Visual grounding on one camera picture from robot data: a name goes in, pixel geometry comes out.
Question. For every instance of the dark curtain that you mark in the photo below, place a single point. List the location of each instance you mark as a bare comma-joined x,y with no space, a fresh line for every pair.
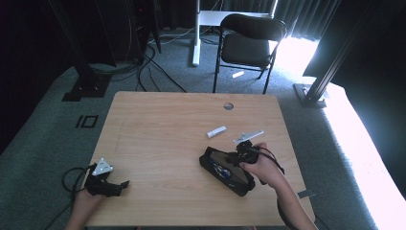
303,16

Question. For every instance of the black metal stand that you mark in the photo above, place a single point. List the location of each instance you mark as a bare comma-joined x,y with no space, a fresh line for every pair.
83,73
322,80

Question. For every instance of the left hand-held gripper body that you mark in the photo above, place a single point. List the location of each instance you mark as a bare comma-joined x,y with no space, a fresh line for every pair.
99,187

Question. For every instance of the white strip on floor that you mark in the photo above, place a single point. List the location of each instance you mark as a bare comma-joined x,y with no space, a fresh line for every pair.
238,74

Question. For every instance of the black folding chair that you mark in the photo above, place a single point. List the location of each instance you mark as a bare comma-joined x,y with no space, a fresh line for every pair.
247,48

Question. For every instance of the dark equipment cabinet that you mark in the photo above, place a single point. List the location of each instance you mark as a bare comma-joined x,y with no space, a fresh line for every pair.
137,25

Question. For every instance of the black pencil case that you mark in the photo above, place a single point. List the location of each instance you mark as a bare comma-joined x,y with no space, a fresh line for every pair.
236,183

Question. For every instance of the person's left hand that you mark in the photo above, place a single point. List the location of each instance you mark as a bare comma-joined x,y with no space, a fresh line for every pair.
86,201

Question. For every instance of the person's right hand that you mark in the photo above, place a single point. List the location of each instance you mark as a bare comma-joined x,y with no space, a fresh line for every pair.
265,169

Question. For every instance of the grey table grommet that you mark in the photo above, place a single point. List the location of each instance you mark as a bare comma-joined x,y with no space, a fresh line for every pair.
228,106

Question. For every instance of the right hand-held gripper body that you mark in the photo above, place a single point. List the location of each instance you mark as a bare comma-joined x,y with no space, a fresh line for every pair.
246,151

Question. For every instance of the white eraser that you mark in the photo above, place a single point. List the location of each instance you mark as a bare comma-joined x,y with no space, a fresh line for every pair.
216,131

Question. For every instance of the grey tape piece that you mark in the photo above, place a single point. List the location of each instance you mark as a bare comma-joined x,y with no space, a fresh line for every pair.
307,193

